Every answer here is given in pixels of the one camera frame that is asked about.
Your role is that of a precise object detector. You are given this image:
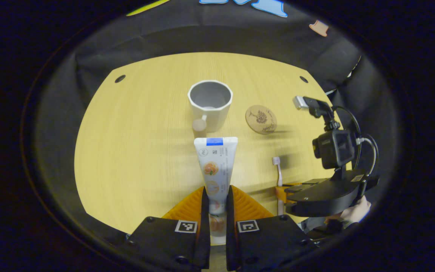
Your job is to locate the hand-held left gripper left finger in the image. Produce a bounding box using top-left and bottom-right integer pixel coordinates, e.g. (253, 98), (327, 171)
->
(126, 185), (211, 271)

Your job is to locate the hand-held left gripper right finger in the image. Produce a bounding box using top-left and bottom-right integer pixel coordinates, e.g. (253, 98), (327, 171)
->
(225, 185), (318, 272)

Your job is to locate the white toothbrush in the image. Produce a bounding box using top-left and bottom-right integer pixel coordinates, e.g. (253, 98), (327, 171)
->
(272, 157), (284, 216)

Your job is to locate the white toothpaste tube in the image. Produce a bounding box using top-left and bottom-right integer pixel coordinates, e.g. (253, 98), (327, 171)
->
(194, 137), (238, 244)

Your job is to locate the round wooden coaster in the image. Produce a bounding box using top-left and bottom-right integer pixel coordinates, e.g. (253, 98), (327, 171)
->
(245, 105), (278, 134)

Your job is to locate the white cup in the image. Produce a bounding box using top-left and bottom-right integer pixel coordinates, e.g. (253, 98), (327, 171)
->
(187, 80), (233, 138)

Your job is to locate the black backdrop cloth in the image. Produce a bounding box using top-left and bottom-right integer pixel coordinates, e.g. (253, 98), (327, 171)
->
(32, 0), (395, 242)

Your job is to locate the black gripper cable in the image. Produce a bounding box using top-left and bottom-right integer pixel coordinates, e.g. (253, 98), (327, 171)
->
(333, 106), (362, 168)

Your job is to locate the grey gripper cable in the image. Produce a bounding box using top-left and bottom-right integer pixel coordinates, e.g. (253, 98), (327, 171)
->
(357, 137), (379, 178)

